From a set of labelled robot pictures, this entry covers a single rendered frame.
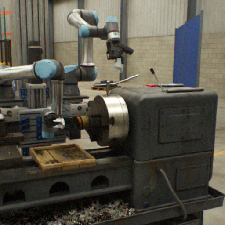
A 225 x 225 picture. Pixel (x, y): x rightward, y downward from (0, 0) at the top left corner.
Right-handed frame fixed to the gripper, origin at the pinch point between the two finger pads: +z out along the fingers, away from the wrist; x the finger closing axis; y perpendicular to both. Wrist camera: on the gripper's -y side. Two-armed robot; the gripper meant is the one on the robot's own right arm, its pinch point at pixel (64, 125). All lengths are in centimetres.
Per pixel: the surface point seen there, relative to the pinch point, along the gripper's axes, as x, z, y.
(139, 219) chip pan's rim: -50, 28, -37
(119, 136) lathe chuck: -5.5, 10.7, -30.0
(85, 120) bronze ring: 2.3, 0.0, -12.9
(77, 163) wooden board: -17.9, 15.0, -3.6
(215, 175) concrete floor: -106, -122, -235
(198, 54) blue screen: 42, -348, -371
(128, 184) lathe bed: -36, 13, -37
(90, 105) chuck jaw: 9.4, -9.0, -19.0
